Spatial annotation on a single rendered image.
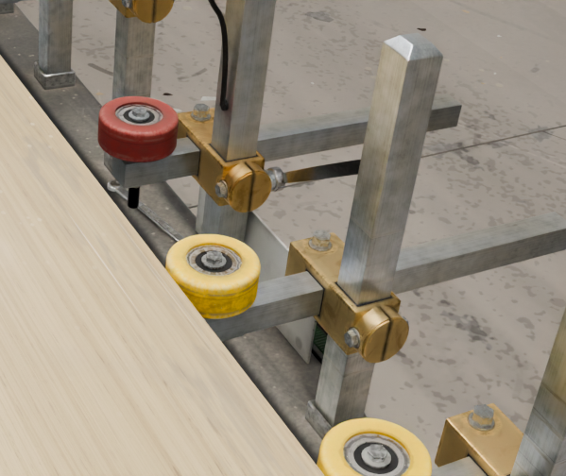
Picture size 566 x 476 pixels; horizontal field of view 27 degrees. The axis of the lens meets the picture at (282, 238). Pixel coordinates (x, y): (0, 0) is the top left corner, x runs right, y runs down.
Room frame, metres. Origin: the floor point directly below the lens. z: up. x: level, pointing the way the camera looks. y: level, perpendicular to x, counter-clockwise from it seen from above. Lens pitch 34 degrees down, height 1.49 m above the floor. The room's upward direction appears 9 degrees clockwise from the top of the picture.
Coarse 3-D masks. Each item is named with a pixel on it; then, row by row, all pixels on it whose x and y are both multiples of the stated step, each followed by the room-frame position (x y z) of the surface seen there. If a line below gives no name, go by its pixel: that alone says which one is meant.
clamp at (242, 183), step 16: (192, 128) 1.10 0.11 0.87; (208, 128) 1.10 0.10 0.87; (208, 144) 1.07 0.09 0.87; (208, 160) 1.06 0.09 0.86; (224, 160) 1.04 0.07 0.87; (240, 160) 1.05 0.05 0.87; (256, 160) 1.05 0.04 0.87; (192, 176) 1.08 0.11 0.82; (208, 176) 1.05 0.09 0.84; (224, 176) 1.03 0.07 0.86; (240, 176) 1.02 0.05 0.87; (256, 176) 1.03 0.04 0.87; (208, 192) 1.05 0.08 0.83; (224, 192) 1.02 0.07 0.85; (240, 192) 1.02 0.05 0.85; (256, 192) 1.03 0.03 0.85; (240, 208) 1.02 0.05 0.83; (256, 208) 1.03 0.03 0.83
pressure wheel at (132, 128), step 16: (128, 96) 1.08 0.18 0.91; (112, 112) 1.04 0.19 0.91; (128, 112) 1.05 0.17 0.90; (144, 112) 1.04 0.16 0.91; (160, 112) 1.06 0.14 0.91; (176, 112) 1.06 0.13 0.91; (112, 128) 1.01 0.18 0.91; (128, 128) 1.01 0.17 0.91; (144, 128) 1.02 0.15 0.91; (160, 128) 1.02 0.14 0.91; (176, 128) 1.04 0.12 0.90; (112, 144) 1.01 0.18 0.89; (128, 144) 1.01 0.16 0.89; (144, 144) 1.01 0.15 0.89; (160, 144) 1.02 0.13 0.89; (176, 144) 1.05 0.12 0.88; (128, 160) 1.01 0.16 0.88; (144, 160) 1.01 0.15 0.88
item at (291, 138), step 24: (288, 120) 1.17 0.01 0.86; (312, 120) 1.18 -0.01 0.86; (336, 120) 1.19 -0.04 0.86; (360, 120) 1.19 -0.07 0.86; (432, 120) 1.25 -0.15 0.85; (456, 120) 1.27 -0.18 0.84; (192, 144) 1.08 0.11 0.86; (264, 144) 1.12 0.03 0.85; (288, 144) 1.14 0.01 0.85; (312, 144) 1.15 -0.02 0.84; (336, 144) 1.17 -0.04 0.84; (120, 168) 1.03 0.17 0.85; (144, 168) 1.03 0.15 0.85; (168, 168) 1.05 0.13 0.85; (192, 168) 1.07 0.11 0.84
